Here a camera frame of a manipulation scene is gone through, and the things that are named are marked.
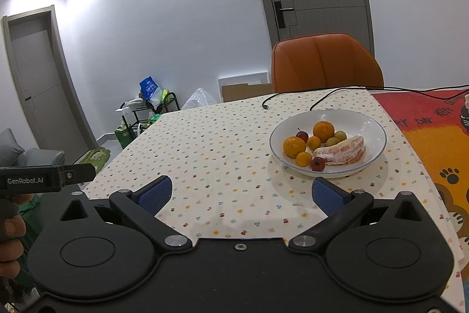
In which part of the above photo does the peeled pomelo segment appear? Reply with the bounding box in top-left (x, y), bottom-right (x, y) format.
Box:
top-left (312, 135), bottom-right (366, 165)

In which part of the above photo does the blue plastic bag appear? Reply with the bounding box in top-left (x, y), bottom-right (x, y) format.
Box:
top-left (139, 76), bottom-right (162, 102)

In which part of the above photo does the orange leather chair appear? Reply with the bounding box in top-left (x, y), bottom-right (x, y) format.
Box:
top-left (271, 33), bottom-right (384, 92)

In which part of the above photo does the white ceramic bowl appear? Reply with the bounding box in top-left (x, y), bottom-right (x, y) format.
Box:
top-left (269, 110), bottom-right (387, 178)

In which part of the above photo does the clear plastic bag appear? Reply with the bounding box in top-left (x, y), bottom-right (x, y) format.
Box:
top-left (181, 88), bottom-right (217, 110)

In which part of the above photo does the person left hand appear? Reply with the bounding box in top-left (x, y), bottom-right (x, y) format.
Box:
top-left (1, 194), bottom-right (32, 279)

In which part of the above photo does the grey sofa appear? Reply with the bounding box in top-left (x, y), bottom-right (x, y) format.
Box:
top-left (0, 128), bottom-right (65, 167)

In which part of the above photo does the small green-yellow fruit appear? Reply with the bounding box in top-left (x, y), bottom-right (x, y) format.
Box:
top-left (334, 131), bottom-right (347, 141)

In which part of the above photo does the grey side door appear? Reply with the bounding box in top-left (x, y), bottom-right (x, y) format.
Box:
top-left (1, 6), bottom-right (97, 163)

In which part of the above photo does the large orange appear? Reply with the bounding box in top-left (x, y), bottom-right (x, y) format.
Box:
top-left (312, 121), bottom-right (335, 143)
top-left (283, 136), bottom-right (306, 159)

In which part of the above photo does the small red apple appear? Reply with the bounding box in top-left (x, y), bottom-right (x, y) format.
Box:
top-left (310, 156), bottom-right (326, 172)
top-left (296, 130), bottom-right (309, 143)

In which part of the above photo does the small yellow citrus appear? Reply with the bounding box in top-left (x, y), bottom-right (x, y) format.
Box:
top-left (306, 136), bottom-right (322, 152)
top-left (295, 151), bottom-right (312, 168)

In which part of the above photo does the black shelf rack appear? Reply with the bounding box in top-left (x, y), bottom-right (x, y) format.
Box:
top-left (115, 90), bottom-right (181, 139)

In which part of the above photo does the cardboard sheet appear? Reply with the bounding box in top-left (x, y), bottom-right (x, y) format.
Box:
top-left (222, 83), bottom-right (273, 102)

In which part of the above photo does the green floor mat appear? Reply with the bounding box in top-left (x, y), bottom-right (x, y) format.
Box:
top-left (75, 147), bottom-right (111, 173)

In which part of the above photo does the small brown fruit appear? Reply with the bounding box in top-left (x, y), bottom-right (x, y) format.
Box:
top-left (325, 137), bottom-right (340, 147)

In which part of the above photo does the green tissue box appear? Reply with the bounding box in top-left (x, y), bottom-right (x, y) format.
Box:
top-left (115, 126), bottom-right (135, 149)

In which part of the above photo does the red orange cartoon mat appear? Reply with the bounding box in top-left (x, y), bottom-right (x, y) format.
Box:
top-left (374, 91), bottom-right (468, 267)

